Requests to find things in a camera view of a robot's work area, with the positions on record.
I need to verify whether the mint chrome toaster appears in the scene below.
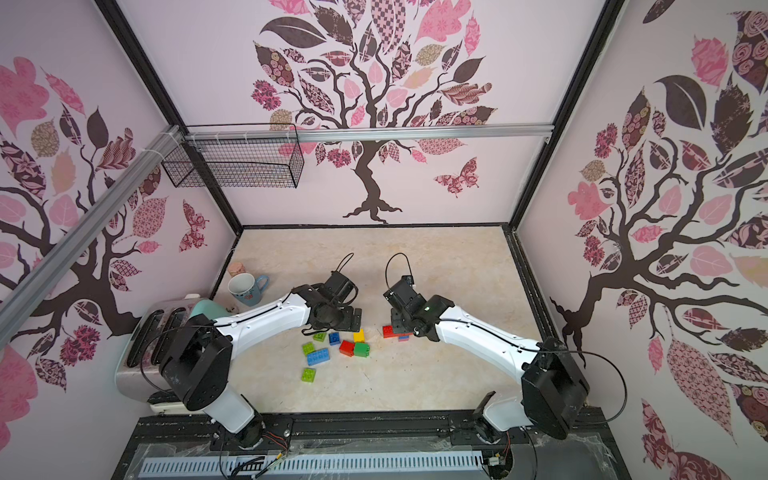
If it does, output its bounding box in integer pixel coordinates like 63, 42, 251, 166
115, 294, 231, 412

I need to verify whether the aluminium frame rail left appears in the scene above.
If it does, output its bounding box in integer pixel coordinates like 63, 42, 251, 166
1, 125, 183, 345

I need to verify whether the black wire basket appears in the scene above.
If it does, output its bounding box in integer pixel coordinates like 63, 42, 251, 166
162, 123, 304, 189

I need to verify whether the light blue long brick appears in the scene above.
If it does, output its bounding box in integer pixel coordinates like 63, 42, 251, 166
306, 348, 330, 367

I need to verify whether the aluminium frame rail back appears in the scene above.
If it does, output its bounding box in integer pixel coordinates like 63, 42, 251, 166
185, 123, 554, 143

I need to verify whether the aluminium frame rail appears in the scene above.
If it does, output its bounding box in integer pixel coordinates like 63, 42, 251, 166
1, 125, 183, 345
185, 123, 554, 143

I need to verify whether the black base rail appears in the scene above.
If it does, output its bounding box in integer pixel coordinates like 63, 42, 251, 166
128, 407, 607, 448

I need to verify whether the lime square brick front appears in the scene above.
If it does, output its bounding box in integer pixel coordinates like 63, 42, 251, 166
301, 368, 316, 383

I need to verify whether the small pink cup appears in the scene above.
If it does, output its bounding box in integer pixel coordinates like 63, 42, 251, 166
227, 262, 246, 277

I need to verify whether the blue floral mug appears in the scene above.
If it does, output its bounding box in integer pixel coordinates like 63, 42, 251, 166
227, 273, 270, 307

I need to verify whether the green square brick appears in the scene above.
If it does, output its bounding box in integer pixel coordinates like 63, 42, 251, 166
353, 342, 371, 358

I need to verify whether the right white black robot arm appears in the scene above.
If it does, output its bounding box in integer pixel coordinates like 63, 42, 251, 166
383, 275, 589, 443

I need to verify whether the red long brick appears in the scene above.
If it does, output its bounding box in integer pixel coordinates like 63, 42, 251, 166
382, 325, 411, 338

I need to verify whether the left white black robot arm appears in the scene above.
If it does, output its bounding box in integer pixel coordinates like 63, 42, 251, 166
159, 270, 362, 436

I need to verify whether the white slotted cable duct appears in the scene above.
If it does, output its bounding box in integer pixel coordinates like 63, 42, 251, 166
128, 451, 484, 479

